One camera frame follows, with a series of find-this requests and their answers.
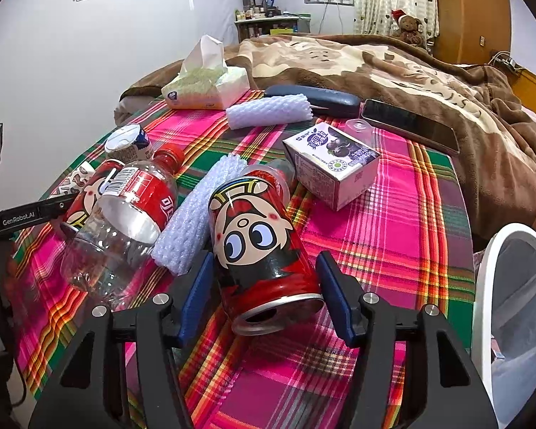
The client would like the charger cable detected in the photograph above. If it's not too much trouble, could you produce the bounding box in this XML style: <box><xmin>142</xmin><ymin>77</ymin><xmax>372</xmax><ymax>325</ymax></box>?
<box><xmin>491</xmin><ymin>51</ymin><xmax>525</xmax><ymax>72</ymax></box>

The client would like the white trash bin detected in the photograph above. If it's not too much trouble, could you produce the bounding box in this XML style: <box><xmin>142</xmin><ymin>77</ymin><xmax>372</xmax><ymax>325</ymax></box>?
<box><xmin>471</xmin><ymin>226</ymin><xmax>536</xmax><ymax>429</ymax></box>

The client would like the dark blue glasses case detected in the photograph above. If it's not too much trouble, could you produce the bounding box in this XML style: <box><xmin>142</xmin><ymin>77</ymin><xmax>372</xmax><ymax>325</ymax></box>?
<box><xmin>263</xmin><ymin>85</ymin><xmax>362</xmax><ymax>119</ymax></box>

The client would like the group of bottles on shelf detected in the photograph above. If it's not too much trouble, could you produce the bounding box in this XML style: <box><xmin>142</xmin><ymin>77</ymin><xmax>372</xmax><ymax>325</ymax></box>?
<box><xmin>234</xmin><ymin>0</ymin><xmax>280</xmax><ymax>21</ymax></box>

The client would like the red cartoon drink can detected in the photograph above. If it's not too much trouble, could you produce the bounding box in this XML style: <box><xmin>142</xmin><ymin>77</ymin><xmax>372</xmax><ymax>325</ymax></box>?
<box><xmin>208</xmin><ymin>176</ymin><xmax>326</xmax><ymax>337</ymax></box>
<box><xmin>61</xmin><ymin>158</ymin><xmax>126</xmax><ymax>240</ymax></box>

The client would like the brown teddy bear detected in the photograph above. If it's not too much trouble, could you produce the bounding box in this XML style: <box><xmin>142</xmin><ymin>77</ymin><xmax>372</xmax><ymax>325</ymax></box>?
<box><xmin>391</xmin><ymin>9</ymin><xmax>427</xmax><ymax>48</ymax></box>

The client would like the brown patterned blanket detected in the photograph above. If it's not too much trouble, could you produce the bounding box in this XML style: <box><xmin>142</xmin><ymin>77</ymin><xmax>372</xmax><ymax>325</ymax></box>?
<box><xmin>114</xmin><ymin>33</ymin><xmax>536</xmax><ymax>251</ymax></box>

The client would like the white and blue yogurt cup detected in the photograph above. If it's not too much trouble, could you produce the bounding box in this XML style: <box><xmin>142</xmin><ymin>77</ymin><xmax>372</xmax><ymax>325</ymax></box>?
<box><xmin>105</xmin><ymin>124</ymin><xmax>152</xmax><ymax>162</ymax></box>

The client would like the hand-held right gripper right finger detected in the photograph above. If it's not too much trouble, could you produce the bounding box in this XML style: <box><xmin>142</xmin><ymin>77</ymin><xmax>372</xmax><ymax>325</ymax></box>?
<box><xmin>315</xmin><ymin>250</ymin><xmax>496</xmax><ymax>429</ymax></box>

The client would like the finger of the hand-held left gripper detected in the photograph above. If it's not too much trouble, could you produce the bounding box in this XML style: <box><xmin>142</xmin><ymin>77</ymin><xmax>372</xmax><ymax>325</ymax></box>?
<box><xmin>0</xmin><ymin>196</ymin><xmax>80</xmax><ymax>238</ymax></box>

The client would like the purple and white milk carton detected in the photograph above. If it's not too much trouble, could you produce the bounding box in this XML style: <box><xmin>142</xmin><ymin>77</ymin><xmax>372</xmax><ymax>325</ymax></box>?
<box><xmin>282</xmin><ymin>123</ymin><xmax>381</xmax><ymax>212</ymax></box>

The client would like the clear plastic bottle red label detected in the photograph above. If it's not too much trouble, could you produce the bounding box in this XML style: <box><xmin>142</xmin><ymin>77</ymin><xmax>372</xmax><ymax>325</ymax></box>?
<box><xmin>60</xmin><ymin>145</ymin><xmax>179</xmax><ymax>309</ymax></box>
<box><xmin>243</xmin><ymin>158</ymin><xmax>296</xmax><ymax>208</ymax></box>

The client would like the orange wooden headboard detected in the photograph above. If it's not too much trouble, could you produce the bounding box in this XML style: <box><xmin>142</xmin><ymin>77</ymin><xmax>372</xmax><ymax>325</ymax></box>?
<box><xmin>511</xmin><ymin>69</ymin><xmax>536</xmax><ymax>117</ymax></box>

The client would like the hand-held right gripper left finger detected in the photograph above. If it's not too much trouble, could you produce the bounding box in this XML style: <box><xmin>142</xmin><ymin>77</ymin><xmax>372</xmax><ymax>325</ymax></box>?
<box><xmin>29</xmin><ymin>252</ymin><xmax>215</xmax><ymax>429</ymax></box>

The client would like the pink green plaid cloth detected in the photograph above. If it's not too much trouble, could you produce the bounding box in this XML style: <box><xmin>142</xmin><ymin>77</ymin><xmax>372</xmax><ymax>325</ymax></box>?
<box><xmin>11</xmin><ymin>89</ymin><xmax>478</xmax><ymax>429</ymax></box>

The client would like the wooden shelf unit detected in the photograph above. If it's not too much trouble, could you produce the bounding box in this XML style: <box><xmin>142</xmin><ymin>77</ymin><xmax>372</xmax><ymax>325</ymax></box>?
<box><xmin>233</xmin><ymin>14</ymin><xmax>313</xmax><ymax>43</ymax></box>

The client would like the white cup with brown print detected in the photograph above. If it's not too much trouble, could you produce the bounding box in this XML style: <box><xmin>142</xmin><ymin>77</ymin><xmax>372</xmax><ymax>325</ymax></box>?
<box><xmin>49</xmin><ymin>163</ymin><xmax>95</xmax><ymax>199</ymax></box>

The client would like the black smartphone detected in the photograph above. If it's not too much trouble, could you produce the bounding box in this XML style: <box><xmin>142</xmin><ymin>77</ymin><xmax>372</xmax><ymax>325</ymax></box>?
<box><xmin>361</xmin><ymin>98</ymin><xmax>461</xmax><ymax>156</ymax></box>

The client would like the wooden wardrobe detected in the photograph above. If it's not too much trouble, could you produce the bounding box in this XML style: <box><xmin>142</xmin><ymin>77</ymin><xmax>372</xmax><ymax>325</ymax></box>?
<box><xmin>431</xmin><ymin>0</ymin><xmax>512</xmax><ymax>65</ymax></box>

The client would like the soft tissue pack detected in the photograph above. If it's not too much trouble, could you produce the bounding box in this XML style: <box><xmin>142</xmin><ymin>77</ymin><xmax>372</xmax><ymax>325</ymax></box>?
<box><xmin>162</xmin><ymin>35</ymin><xmax>249</xmax><ymax>110</ymax></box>

